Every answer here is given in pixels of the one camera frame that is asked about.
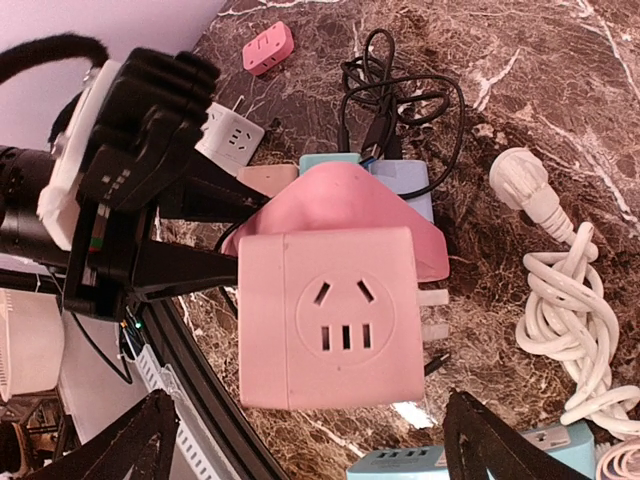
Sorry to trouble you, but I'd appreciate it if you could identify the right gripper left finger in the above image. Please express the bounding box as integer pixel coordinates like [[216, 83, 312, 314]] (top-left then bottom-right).
[[28, 393, 175, 480]]

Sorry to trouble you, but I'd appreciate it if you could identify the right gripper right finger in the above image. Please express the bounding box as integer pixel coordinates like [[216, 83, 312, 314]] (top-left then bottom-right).
[[443, 389, 583, 480]]

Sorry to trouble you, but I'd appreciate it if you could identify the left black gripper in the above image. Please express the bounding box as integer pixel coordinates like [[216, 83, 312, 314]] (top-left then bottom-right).
[[63, 145, 270, 320]]

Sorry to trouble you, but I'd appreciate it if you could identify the white cube socket adapter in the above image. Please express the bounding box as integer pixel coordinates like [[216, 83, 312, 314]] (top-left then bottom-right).
[[195, 102, 265, 176]]

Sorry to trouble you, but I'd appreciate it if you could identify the white charger with cable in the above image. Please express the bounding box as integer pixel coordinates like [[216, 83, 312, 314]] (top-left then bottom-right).
[[595, 438, 640, 480]]

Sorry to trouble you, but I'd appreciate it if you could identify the pink cube socket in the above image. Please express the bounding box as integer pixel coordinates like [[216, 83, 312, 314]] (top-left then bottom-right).
[[238, 227, 425, 410]]

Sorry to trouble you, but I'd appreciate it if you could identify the pink plug adapter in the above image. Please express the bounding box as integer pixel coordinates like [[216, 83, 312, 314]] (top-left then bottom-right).
[[242, 21, 294, 76]]

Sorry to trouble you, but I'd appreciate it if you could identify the white three-pin plug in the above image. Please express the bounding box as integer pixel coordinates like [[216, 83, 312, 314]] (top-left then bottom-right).
[[489, 148, 575, 245]]

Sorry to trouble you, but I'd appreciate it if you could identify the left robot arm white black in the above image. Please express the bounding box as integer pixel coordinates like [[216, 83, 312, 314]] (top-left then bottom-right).
[[1, 146, 268, 320]]

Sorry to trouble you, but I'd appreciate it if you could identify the teal power strip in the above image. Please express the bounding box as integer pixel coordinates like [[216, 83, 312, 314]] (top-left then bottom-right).
[[345, 419, 597, 480]]

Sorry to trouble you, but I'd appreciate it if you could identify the small teal adapter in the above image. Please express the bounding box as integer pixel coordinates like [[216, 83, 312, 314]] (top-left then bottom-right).
[[299, 152, 361, 176]]

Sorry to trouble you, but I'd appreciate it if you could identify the pink power strip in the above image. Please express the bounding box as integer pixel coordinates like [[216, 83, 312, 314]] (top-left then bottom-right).
[[221, 162, 450, 282]]

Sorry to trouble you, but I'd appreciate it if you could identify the light blue adapter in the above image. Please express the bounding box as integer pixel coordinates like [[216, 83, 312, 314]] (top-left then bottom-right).
[[369, 159, 434, 223]]

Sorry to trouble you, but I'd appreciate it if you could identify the white slotted cable duct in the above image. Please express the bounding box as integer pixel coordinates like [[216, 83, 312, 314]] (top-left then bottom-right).
[[135, 345, 220, 480]]

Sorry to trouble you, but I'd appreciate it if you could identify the white coiled cable bundle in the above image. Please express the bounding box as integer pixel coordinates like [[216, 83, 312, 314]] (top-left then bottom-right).
[[488, 147, 640, 436]]

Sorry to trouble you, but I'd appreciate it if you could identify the black cable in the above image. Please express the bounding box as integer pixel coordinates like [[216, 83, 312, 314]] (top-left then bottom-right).
[[214, 28, 466, 376]]

